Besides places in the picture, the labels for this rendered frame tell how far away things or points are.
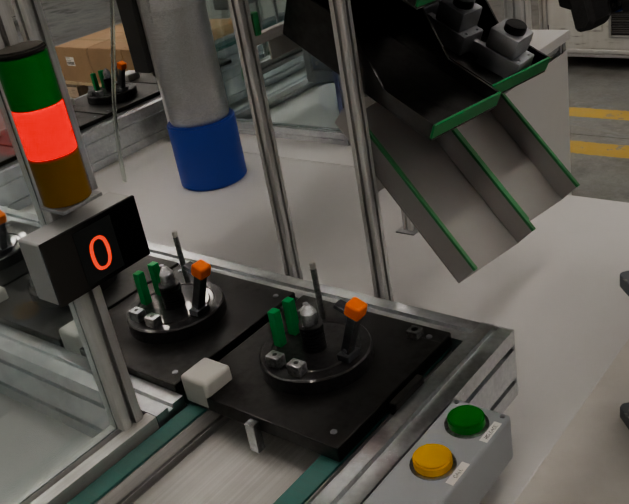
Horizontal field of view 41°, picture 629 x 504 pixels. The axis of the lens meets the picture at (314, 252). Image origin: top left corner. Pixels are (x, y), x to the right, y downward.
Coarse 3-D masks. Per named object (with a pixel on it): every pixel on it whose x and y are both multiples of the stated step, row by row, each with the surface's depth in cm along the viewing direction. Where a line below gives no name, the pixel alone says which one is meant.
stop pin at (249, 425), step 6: (252, 420) 96; (246, 426) 95; (252, 426) 95; (258, 426) 95; (246, 432) 96; (252, 432) 95; (258, 432) 96; (252, 438) 96; (258, 438) 96; (252, 444) 96; (258, 444) 96; (264, 444) 97; (252, 450) 97; (258, 450) 96
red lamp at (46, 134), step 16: (32, 112) 79; (48, 112) 79; (64, 112) 81; (32, 128) 79; (48, 128) 79; (64, 128) 81; (32, 144) 80; (48, 144) 80; (64, 144) 81; (32, 160) 81; (48, 160) 81
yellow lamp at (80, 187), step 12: (72, 156) 82; (36, 168) 81; (48, 168) 81; (60, 168) 81; (72, 168) 82; (84, 168) 84; (36, 180) 82; (48, 180) 82; (60, 180) 82; (72, 180) 82; (84, 180) 84; (48, 192) 82; (60, 192) 82; (72, 192) 83; (84, 192) 84; (48, 204) 83; (60, 204) 83; (72, 204) 83
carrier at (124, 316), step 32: (160, 288) 116; (192, 288) 121; (224, 288) 124; (256, 288) 122; (128, 320) 116; (160, 320) 113; (192, 320) 113; (224, 320) 116; (256, 320) 114; (128, 352) 113; (160, 352) 111; (192, 352) 110; (224, 352) 110; (160, 384) 106
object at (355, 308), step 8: (336, 304) 96; (344, 304) 96; (352, 304) 94; (360, 304) 94; (344, 312) 95; (352, 312) 94; (360, 312) 94; (352, 320) 95; (360, 320) 96; (352, 328) 96; (344, 336) 97; (352, 336) 96; (344, 344) 98; (352, 344) 98; (344, 352) 98
